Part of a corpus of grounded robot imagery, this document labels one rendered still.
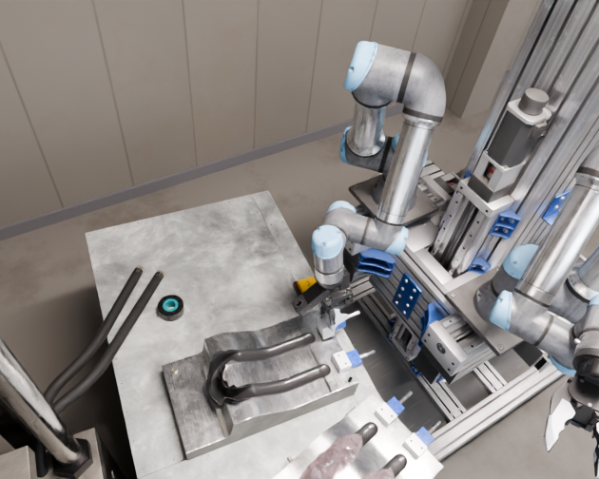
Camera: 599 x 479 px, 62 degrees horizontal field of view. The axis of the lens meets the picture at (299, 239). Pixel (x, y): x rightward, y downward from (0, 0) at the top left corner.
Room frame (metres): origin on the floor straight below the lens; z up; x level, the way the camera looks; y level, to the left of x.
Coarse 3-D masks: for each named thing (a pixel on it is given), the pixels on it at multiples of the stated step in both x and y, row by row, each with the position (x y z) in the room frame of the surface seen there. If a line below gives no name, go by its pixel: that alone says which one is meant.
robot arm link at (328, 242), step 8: (320, 232) 0.81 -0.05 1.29; (328, 232) 0.82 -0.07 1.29; (336, 232) 0.82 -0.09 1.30; (312, 240) 0.80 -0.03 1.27; (320, 240) 0.79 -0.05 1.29; (328, 240) 0.79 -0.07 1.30; (336, 240) 0.79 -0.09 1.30; (344, 240) 0.83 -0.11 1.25; (312, 248) 0.79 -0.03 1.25; (320, 248) 0.77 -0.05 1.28; (328, 248) 0.77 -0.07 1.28; (336, 248) 0.78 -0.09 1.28; (320, 256) 0.77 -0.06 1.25; (328, 256) 0.77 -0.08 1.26; (336, 256) 0.77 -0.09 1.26; (320, 264) 0.77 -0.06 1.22; (328, 264) 0.77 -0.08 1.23; (336, 264) 0.77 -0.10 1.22; (320, 272) 0.77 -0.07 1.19; (328, 272) 0.77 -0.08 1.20; (336, 272) 0.77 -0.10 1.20
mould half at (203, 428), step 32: (288, 320) 0.80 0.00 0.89; (320, 352) 0.71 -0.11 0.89; (192, 384) 0.57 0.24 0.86; (320, 384) 0.61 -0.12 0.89; (352, 384) 0.62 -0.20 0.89; (192, 416) 0.48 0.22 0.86; (224, 416) 0.49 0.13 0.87; (256, 416) 0.48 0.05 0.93; (288, 416) 0.53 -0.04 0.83; (192, 448) 0.40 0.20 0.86
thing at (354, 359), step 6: (336, 354) 0.69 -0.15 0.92; (342, 354) 0.69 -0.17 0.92; (348, 354) 0.70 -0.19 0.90; (354, 354) 0.71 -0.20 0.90; (360, 354) 0.71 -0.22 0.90; (366, 354) 0.72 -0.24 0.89; (336, 360) 0.67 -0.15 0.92; (342, 360) 0.68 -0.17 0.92; (348, 360) 0.68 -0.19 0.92; (354, 360) 0.69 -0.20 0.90; (360, 360) 0.69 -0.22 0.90; (336, 366) 0.67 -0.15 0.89; (342, 366) 0.66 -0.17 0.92; (348, 366) 0.66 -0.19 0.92; (354, 366) 0.68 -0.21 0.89; (342, 372) 0.65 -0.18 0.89
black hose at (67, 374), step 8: (104, 328) 0.69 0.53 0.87; (96, 336) 0.66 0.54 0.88; (104, 336) 0.67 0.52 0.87; (88, 344) 0.63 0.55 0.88; (96, 344) 0.64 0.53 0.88; (88, 352) 0.61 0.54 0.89; (80, 360) 0.58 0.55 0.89; (88, 360) 0.59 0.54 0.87; (72, 368) 0.55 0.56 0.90; (80, 368) 0.56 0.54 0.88; (64, 376) 0.52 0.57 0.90; (72, 376) 0.53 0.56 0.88; (56, 384) 0.50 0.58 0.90; (64, 384) 0.51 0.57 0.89; (48, 392) 0.48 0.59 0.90; (56, 392) 0.48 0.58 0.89; (48, 400) 0.46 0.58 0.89; (32, 440) 0.37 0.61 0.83
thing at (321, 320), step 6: (354, 312) 0.83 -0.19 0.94; (318, 318) 0.78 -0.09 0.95; (324, 318) 0.78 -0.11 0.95; (318, 324) 0.78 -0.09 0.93; (324, 324) 0.76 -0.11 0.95; (342, 324) 0.78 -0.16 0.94; (324, 330) 0.75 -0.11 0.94; (330, 330) 0.76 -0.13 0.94; (336, 330) 0.77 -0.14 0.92; (324, 336) 0.75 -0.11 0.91
